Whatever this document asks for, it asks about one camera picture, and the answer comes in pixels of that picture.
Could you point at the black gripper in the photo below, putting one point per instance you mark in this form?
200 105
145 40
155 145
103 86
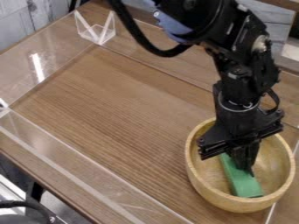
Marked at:
242 125

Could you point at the light brown wooden bowl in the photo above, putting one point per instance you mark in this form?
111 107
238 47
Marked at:
274 172

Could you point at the green rectangular block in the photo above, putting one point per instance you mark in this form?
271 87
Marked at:
244 185

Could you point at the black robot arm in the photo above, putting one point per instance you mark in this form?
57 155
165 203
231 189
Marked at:
235 39

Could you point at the clear acrylic tray enclosure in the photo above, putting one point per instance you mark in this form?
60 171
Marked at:
95 125

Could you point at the black metal table bracket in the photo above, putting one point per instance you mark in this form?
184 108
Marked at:
35 195

